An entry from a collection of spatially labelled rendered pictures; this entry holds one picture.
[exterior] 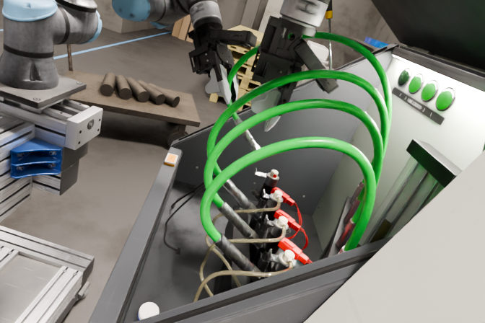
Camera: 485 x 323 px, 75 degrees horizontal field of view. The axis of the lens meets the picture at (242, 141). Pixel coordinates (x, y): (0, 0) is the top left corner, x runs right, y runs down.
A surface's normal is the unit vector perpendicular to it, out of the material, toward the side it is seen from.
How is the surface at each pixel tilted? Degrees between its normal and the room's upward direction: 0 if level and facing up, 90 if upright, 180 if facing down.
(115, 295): 0
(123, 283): 0
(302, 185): 90
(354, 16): 90
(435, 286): 76
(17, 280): 0
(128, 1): 90
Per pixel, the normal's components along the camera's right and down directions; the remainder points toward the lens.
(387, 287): -0.85, -0.47
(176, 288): 0.30, -0.86
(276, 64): 0.00, 0.43
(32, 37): 0.57, 0.50
